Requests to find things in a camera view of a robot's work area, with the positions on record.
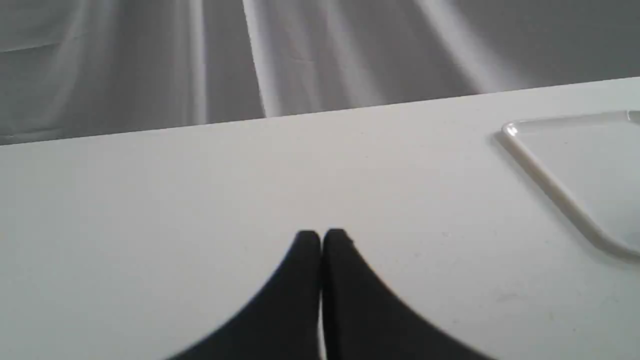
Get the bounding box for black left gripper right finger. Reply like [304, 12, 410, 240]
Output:
[322, 228, 487, 360]

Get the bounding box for grey backdrop cloth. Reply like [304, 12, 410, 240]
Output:
[0, 0, 640, 145]

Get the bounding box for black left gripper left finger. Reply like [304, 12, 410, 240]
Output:
[174, 230, 322, 360]

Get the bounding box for white rectangular plastic tray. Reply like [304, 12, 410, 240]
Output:
[499, 110, 640, 260]

